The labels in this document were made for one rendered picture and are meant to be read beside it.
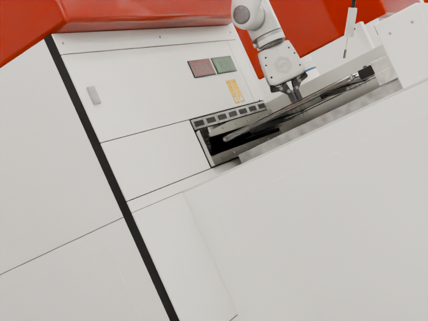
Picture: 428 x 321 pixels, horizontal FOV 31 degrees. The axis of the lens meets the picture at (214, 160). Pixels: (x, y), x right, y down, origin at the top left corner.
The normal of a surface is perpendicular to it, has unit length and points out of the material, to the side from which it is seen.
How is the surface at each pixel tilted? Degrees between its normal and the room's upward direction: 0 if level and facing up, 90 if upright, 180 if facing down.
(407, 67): 90
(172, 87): 90
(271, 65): 89
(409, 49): 90
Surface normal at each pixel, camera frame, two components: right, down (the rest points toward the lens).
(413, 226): -0.46, 0.18
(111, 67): 0.79, -0.37
